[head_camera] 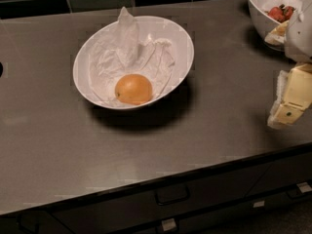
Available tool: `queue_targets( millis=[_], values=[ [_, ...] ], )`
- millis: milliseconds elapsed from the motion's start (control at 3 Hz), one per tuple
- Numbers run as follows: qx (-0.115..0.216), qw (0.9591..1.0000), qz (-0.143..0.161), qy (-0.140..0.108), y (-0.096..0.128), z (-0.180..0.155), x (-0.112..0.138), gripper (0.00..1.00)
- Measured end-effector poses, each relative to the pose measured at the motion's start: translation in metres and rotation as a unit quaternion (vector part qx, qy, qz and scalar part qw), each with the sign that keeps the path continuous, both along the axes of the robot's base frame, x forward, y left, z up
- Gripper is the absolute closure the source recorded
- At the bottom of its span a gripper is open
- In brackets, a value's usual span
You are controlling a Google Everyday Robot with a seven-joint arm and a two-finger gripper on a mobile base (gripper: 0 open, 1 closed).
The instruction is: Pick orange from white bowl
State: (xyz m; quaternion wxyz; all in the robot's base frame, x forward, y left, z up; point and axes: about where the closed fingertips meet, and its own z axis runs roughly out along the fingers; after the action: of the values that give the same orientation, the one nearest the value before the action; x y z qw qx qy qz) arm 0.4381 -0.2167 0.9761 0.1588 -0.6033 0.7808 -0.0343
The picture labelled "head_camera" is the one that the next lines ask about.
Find white rounded gripper body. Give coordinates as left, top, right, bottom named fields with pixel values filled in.
left=285, top=0, right=312, bottom=63

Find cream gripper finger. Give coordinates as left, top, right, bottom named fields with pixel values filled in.
left=264, top=20, right=289, bottom=47
left=267, top=63, right=312, bottom=129

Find orange fruit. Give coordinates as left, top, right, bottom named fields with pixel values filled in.
left=115, top=74, right=153, bottom=105

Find white bowl with strawberries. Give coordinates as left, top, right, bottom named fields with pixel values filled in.
left=248, top=0, right=303, bottom=52

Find large white bowl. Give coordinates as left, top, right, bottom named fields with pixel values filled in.
left=73, top=15, right=194, bottom=110

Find red strawberries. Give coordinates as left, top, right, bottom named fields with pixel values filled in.
left=267, top=4, right=295, bottom=23

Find dark right drawer front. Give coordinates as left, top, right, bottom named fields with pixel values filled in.
left=248, top=152, right=312, bottom=196

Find dark drawer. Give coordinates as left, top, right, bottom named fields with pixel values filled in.
left=56, top=165, right=267, bottom=234
left=248, top=152, right=312, bottom=196
left=109, top=183, right=312, bottom=234

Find white paper liner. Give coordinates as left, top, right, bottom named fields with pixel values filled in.
left=89, top=9, right=175, bottom=108

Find dark lower drawer front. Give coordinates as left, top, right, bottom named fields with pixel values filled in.
left=109, top=183, right=312, bottom=234

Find white drawer label tag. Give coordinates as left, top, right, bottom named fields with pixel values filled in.
left=161, top=218, right=177, bottom=232

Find dark upper drawer front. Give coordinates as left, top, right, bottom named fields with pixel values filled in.
left=56, top=165, right=267, bottom=234

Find black drawer handle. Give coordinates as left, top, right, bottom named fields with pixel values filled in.
left=155, top=184, right=190, bottom=206

